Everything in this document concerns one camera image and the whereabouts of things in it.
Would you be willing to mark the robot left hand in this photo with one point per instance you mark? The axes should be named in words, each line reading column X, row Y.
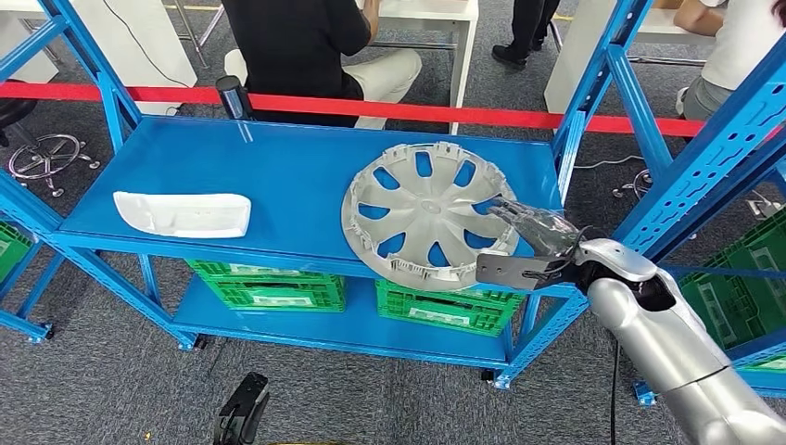
column 245, row 405

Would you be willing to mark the silver wheel hubcap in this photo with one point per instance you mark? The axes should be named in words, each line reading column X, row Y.
column 424, row 209

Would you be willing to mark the black stool chrome base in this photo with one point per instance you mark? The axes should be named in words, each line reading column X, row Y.
column 15, row 113
column 643, row 180

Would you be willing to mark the black barrier post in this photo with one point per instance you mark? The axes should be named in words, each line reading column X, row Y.
column 233, row 98

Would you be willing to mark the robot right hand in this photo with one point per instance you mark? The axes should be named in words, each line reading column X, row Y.
column 546, row 233

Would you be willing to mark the white plastic trim part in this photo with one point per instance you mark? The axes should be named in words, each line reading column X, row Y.
column 184, row 215

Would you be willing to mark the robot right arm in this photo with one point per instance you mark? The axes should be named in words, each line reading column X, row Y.
column 663, row 344

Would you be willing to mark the white panel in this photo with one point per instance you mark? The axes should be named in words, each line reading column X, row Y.
column 135, row 43

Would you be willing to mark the red barrier tape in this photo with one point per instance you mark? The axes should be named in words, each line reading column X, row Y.
column 430, row 113

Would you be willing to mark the white table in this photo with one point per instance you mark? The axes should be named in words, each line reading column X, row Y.
column 24, row 37
column 430, row 15
column 571, row 55

